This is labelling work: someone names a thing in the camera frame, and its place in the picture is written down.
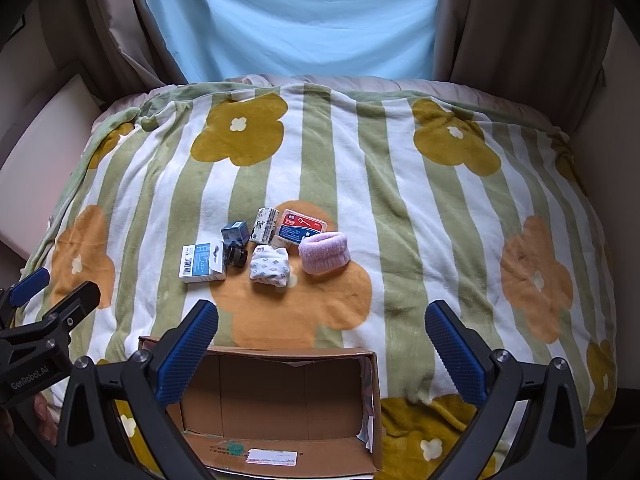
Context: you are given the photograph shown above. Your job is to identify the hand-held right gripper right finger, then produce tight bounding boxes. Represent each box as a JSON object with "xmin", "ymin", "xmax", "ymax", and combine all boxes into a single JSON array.
[{"xmin": 424, "ymin": 300, "xmax": 588, "ymax": 480}]

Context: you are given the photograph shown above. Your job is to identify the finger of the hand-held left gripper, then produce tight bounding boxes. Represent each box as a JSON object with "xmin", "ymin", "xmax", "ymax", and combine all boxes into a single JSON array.
[
  {"xmin": 0, "ymin": 267, "xmax": 51, "ymax": 312},
  {"xmin": 0, "ymin": 281, "xmax": 101, "ymax": 358}
]

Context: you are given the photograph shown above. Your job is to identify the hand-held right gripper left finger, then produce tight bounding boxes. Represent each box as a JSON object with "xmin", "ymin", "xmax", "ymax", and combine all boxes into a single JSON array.
[{"xmin": 55, "ymin": 300, "xmax": 219, "ymax": 480}]

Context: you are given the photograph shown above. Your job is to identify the brown cardboard box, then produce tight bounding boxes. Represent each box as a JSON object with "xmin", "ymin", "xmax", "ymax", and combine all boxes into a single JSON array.
[{"xmin": 138, "ymin": 335, "xmax": 384, "ymax": 480}]

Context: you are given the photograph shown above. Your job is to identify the white printed tissue packet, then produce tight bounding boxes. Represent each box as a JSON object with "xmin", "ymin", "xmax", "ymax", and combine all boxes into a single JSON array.
[{"xmin": 251, "ymin": 207, "xmax": 279, "ymax": 246}]

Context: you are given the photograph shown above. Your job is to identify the person's left hand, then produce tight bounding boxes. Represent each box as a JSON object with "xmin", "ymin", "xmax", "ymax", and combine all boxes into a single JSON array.
[{"xmin": 32, "ymin": 392, "xmax": 60, "ymax": 445}]

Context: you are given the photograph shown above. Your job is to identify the white and blue box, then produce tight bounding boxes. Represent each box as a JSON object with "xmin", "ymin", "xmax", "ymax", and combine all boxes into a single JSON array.
[{"xmin": 180, "ymin": 240, "xmax": 227, "ymax": 284}]

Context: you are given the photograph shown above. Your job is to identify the small black object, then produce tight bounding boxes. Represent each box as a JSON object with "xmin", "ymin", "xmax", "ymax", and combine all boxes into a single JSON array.
[{"xmin": 224, "ymin": 243, "xmax": 249, "ymax": 269}]

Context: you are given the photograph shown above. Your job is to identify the white patterned rolled socks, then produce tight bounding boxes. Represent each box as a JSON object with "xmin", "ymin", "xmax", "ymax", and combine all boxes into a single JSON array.
[{"xmin": 249, "ymin": 245, "xmax": 291, "ymax": 289}]

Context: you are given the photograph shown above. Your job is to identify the white cushion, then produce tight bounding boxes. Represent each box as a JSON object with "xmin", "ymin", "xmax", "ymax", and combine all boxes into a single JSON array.
[{"xmin": 0, "ymin": 74, "xmax": 104, "ymax": 257}]

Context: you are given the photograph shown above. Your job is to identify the small dark blue box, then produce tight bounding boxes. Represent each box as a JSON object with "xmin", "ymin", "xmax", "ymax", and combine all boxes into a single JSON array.
[{"xmin": 221, "ymin": 220, "xmax": 250, "ymax": 246}]

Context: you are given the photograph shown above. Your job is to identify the green striped flower blanket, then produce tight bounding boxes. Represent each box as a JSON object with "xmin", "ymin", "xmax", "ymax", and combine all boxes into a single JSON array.
[{"xmin": 10, "ymin": 81, "xmax": 618, "ymax": 480}]

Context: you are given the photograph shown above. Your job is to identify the pink rolled socks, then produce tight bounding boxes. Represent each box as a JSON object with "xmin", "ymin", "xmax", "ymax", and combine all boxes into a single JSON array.
[{"xmin": 298, "ymin": 231, "xmax": 349, "ymax": 276}]

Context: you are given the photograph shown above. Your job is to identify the red and blue packet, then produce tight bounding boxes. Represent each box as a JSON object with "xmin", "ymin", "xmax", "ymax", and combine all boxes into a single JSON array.
[{"xmin": 273, "ymin": 203, "xmax": 329, "ymax": 247}]

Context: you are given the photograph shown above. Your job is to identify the beige curtain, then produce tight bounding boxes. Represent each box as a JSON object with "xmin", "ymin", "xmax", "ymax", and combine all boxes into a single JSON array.
[
  {"xmin": 37, "ymin": 0, "xmax": 192, "ymax": 107},
  {"xmin": 431, "ymin": 0, "xmax": 632, "ymax": 128}
]

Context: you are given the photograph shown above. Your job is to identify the light blue sheet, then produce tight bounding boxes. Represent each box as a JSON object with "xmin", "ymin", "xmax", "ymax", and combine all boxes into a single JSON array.
[{"xmin": 140, "ymin": 0, "xmax": 442, "ymax": 86}]

